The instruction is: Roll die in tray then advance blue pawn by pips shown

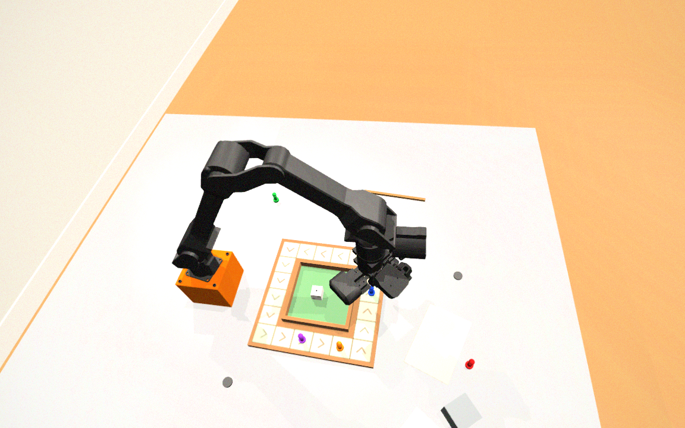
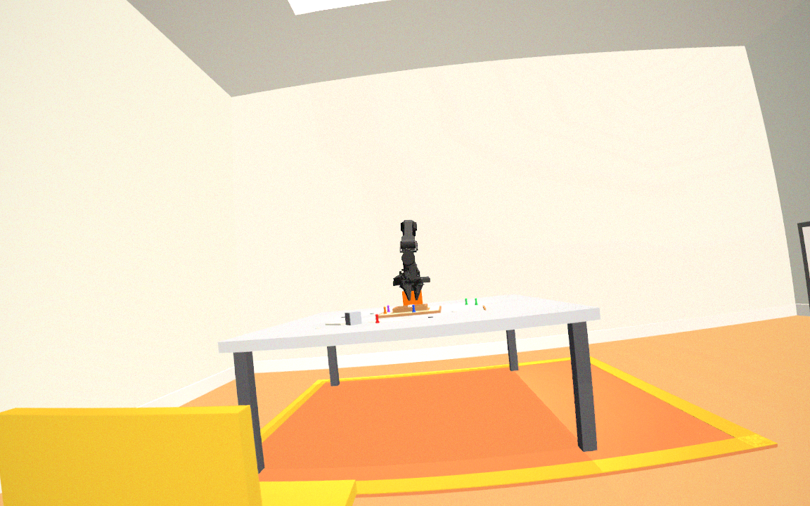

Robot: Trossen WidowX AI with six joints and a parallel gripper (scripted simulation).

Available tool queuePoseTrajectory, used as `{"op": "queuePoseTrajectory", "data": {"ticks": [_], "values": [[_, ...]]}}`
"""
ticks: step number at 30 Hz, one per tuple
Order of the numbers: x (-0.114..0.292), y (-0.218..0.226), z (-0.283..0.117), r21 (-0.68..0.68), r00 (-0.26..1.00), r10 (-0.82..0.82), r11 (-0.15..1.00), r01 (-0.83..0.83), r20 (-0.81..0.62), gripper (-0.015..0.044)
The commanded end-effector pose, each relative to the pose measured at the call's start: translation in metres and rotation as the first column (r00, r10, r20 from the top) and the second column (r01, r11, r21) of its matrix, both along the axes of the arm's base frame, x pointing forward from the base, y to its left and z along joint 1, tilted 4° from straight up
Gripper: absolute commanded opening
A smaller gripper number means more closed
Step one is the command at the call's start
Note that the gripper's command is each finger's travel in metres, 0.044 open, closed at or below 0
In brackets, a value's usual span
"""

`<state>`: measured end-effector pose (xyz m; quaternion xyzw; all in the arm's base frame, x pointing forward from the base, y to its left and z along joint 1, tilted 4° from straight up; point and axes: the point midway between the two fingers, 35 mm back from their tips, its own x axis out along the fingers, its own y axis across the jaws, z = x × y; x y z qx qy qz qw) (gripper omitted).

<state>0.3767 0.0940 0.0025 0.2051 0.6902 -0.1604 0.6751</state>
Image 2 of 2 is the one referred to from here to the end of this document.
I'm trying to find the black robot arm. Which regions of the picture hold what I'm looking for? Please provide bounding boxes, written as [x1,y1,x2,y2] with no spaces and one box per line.
[393,219,418,285]

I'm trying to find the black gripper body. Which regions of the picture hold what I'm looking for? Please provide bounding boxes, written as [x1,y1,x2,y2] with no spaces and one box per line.
[392,265,430,286]

